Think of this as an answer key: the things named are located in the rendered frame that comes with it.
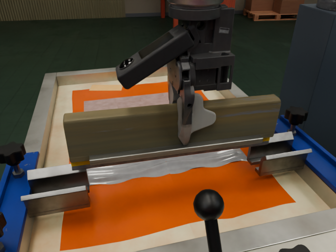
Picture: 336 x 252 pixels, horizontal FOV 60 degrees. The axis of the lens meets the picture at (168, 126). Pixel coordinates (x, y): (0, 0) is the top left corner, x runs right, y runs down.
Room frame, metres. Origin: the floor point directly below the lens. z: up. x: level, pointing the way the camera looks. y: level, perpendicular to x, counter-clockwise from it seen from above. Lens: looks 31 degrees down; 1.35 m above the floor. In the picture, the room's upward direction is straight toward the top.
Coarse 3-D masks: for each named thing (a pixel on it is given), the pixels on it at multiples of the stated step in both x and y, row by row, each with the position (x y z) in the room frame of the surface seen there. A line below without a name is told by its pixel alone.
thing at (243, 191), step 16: (144, 96) 0.82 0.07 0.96; (160, 96) 0.82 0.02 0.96; (176, 176) 0.45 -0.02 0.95; (192, 176) 0.45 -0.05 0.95; (208, 176) 0.45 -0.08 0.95; (224, 176) 0.45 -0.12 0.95; (240, 176) 0.45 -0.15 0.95; (256, 176) 0.45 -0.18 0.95; (272, 176) 0.45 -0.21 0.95; (192, 192) 0.41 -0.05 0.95; (224, 192) 0.41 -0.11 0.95; (240, 192) 0.41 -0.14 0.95; (256, 192) 0.41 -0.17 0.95; (272, 192) 0.41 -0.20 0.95; (192, 208) 0.37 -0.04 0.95; (224, 208) 0.37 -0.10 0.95; (240, 208) 0.37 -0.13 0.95; (256, 208) 0.37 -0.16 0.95
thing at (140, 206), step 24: (72, 96) 0.82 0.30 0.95; (96, 96) 0.82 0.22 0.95; (120, 96) 0.82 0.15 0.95; (96, 192) 0.41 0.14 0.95; (120, 192) 0.41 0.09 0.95; (144, 192) 0.41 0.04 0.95; (168, 192) 0.41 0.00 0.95; (72, 216) 0.35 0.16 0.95; (96, 216) 0.35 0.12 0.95; (120, 216) 0.35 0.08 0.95; (144, 216) 0.35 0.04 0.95; (168, 216) 0.35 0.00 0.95; (72, 240) 0.30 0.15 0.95; (96, 240) 0.30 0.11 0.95; (120, 240) 0.30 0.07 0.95
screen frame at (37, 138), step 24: (72, 72) 0.94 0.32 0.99; (96, 72) 0.94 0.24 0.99; (48, 96) 0.75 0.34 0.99; (240, 96) 0.75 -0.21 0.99; (48, 120) 0.64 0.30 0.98; (24, 144) 0.51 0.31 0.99; (312, 216) 0.32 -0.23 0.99; (24, 240) 0.28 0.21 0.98; (192, 240) 0.27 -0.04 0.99; (240, 240) 0.27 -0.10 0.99; (264, 240) 0.27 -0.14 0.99; (288, 240) 0.27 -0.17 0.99
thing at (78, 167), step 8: (248, 144) 0.44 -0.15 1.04; (256, 144) 0.45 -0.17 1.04; (264, 144) 0.45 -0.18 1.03; (192, 152) 0.42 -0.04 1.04; (200, 152) 0.42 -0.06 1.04; (128, 160) 0.39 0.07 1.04; (136, 160) 0.39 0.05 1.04; (144, 160) 0.40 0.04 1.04; (72, 168) 0.37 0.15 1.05; (80, 168) 0.37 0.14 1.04
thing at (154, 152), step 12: (180, 144) 0.40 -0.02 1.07; (192, 144) 0.40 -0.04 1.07; (204, 144) 0.40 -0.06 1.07; (216, 144) 0.40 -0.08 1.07; (228, 144) 0.41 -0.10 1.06; (240, 144) 0.41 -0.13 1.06; (96, 156) 0.36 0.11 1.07; (108, 156) 0.36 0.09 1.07; (120, 156) 0.36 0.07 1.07; (132, 156) 0.37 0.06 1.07; (144, 156) 0.37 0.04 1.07
